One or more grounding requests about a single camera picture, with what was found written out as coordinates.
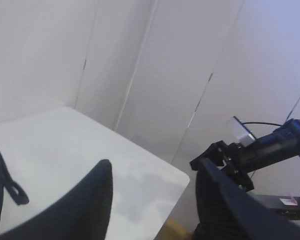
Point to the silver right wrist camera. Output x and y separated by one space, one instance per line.
244 136

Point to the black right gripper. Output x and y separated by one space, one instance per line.
226 156

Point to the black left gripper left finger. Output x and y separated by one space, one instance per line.
81 214

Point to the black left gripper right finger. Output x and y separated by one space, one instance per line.
226 212

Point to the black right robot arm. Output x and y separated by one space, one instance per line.
282 144

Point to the black equipment base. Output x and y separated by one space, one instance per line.
279 194

